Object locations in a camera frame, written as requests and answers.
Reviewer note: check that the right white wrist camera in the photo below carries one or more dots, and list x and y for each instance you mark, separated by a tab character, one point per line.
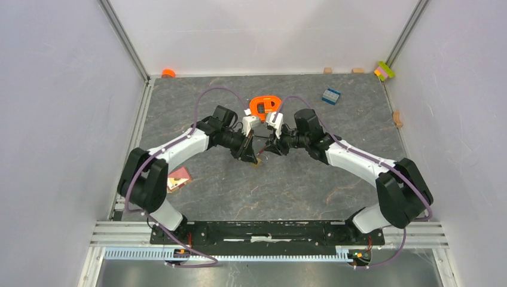
274	122

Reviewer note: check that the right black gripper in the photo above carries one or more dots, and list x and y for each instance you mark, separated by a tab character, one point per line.
278	148

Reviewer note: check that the brass padlock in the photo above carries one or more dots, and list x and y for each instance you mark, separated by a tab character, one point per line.
257	163

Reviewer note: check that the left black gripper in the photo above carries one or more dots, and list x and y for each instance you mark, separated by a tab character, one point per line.
247	153

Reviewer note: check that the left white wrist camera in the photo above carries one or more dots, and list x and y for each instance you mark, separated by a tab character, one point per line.
249	122

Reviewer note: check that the curved wooden block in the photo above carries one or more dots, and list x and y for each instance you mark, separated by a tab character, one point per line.
396	116

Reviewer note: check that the multicolour toy brick stack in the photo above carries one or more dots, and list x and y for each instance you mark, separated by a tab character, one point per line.
383	71

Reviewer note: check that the blue toy brick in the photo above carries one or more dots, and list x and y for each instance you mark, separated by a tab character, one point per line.
331	96

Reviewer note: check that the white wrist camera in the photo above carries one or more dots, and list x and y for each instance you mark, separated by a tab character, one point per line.
274	122
249	122

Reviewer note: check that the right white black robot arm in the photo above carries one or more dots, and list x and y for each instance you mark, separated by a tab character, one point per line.
402	193

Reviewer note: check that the orange round cap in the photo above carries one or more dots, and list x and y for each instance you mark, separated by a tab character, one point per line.
168	73

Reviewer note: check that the red wooden box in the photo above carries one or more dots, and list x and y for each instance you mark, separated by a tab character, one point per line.
177	179

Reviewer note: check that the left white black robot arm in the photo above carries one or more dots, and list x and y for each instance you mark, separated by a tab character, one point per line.
144	178

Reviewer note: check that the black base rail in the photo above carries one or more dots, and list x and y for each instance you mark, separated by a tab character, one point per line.
279	237

